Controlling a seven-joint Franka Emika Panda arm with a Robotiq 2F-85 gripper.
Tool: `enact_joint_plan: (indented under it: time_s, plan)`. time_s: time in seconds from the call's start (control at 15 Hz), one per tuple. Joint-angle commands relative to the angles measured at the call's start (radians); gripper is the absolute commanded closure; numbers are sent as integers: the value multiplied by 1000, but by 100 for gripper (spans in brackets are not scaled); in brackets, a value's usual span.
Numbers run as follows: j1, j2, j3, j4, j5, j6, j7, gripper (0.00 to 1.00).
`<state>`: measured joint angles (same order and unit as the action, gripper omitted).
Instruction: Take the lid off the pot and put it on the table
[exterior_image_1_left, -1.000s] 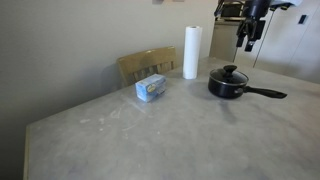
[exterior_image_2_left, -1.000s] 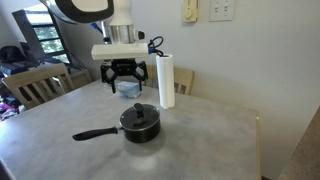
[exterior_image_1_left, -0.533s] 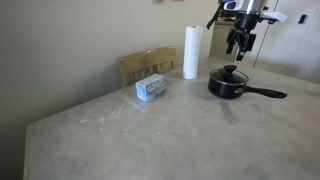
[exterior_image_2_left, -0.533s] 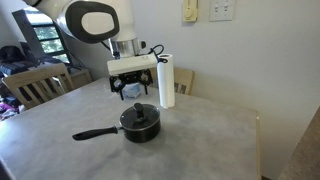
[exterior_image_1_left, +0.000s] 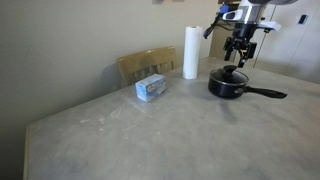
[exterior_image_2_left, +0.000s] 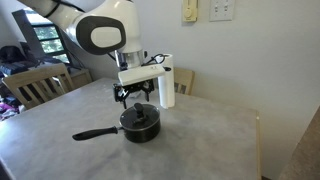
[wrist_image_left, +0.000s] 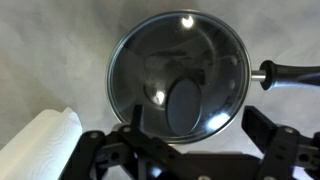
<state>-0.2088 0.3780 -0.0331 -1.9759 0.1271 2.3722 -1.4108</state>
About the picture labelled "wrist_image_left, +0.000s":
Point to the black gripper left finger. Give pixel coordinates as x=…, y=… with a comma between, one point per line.
x=133, y=150

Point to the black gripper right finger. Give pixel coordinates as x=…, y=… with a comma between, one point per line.
x=266, y=133

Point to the glass pot lid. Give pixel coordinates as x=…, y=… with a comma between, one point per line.
x=180, y=60

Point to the white paper towel roll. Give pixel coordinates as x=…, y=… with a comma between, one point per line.
x=36, y=146

